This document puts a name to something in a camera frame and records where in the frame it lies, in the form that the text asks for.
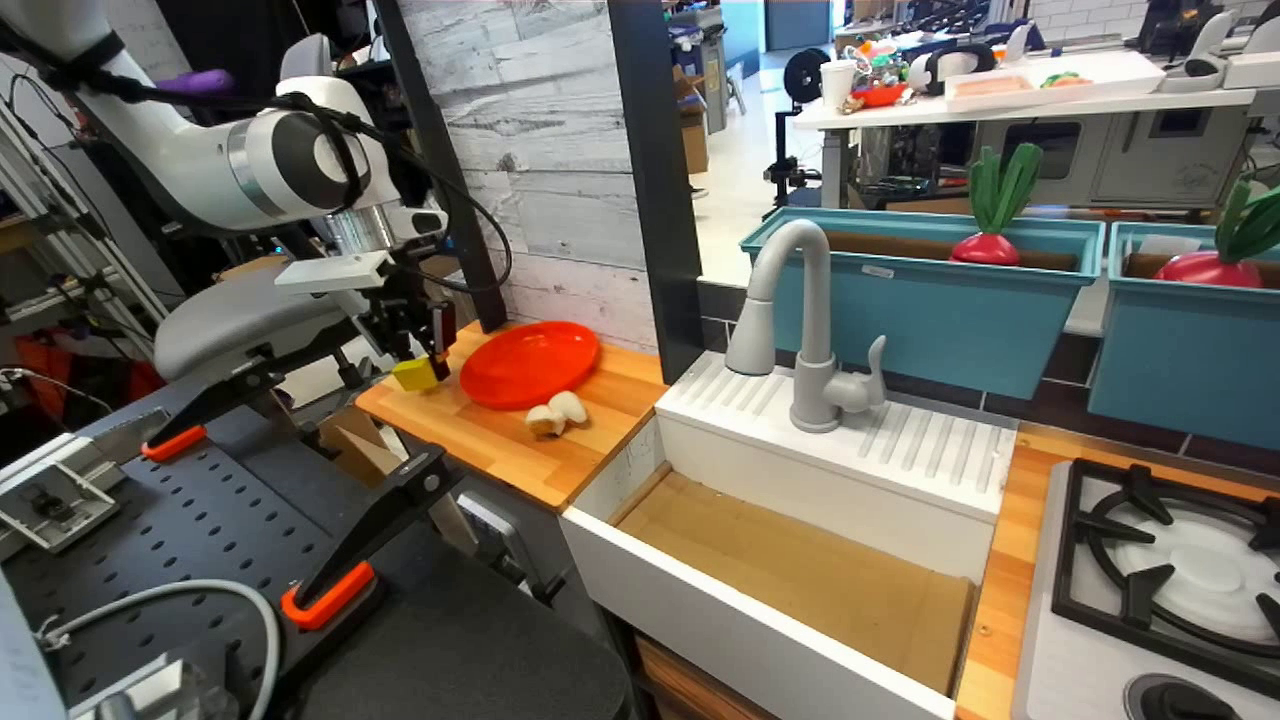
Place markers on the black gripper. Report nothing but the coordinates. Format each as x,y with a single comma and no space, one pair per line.
401,301

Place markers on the yellow toy block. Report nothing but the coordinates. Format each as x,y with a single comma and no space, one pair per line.
418,374

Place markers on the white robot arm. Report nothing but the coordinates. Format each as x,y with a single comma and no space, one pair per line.
227,165

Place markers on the red round plate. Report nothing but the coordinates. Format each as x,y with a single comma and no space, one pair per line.
529,367

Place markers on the white toy mushroom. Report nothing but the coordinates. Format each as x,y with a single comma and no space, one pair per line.
557,412

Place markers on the black vertical pillar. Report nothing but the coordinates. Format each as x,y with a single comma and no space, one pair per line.
657,185

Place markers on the grey toy faucet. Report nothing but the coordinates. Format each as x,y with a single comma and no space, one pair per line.
810,333

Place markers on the small white square box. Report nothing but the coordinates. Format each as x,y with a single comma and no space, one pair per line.
59,505

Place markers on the white toy sink basin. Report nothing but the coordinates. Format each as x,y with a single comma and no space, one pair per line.
784,562

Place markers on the blue planter bin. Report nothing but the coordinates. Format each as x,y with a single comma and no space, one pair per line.
1186,353
920,306

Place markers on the red toy radish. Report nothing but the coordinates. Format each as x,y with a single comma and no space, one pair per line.
993,212
1227,254

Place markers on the white background table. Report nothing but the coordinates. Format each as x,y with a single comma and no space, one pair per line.
1042,100

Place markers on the grey toy stove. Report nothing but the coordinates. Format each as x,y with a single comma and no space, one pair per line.
1174,586

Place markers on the black stove knob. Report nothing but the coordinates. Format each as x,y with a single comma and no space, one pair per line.
1182,701

